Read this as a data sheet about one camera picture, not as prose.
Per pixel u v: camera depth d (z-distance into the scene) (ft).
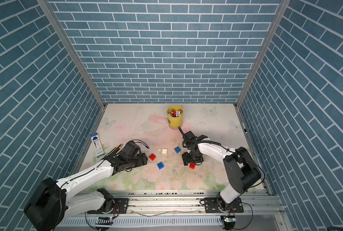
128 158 2.13
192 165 2.83
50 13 2.37
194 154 2.44
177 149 3.07
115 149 3.07
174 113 3.25
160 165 2.83
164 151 3.01
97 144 3.15
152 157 2.93
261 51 2.88
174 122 3.25
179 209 2.43
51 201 1.29
